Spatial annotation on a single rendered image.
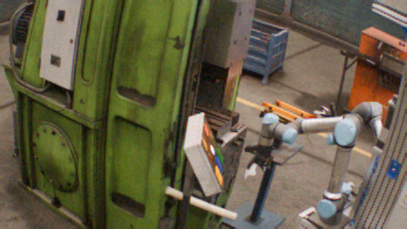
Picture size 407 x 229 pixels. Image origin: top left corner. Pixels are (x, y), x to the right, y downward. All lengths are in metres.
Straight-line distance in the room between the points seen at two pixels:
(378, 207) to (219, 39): 1.36
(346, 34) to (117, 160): 8.03
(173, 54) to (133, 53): 0.30
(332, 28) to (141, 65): 8.12
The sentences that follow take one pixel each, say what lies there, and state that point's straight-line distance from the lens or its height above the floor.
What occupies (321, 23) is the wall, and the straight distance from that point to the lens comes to 10.65.
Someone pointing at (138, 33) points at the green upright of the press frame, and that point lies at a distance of 2.73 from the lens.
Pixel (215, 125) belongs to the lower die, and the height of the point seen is 0.98.
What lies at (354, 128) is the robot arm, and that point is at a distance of 2.21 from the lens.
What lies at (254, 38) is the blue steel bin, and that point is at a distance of 6.71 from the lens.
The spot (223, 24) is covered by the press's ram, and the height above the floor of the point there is 1.61.
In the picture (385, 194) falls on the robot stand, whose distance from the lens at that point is 2.54.
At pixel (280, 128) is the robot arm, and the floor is 1.26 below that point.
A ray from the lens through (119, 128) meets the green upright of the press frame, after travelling 2.96.
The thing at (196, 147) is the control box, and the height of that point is 1.18.
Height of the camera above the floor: 2.24
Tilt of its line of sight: 24 degrees down
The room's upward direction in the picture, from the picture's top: 10 degrees clockwise
